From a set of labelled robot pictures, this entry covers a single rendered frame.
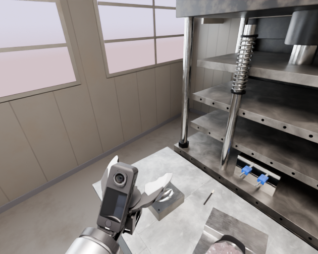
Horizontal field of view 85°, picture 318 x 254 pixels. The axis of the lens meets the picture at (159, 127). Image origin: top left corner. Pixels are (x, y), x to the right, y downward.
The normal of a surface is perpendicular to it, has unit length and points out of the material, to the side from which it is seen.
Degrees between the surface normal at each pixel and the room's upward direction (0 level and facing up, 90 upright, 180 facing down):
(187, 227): 0
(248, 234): 0
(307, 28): 90
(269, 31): 90
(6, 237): 0
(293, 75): 90
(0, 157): 90
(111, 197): 60
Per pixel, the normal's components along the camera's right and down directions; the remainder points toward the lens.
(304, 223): -0.04, -0.87
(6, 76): 0.72, 0.33
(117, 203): -0.20, -0.01
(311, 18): -0.73, 0.36
